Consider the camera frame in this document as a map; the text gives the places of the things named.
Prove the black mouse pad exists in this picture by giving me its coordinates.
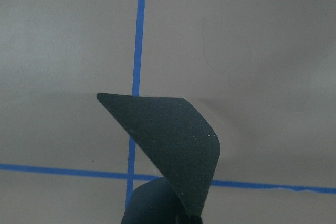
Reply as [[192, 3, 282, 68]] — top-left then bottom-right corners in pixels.
[[97, 93, 221, 223]]

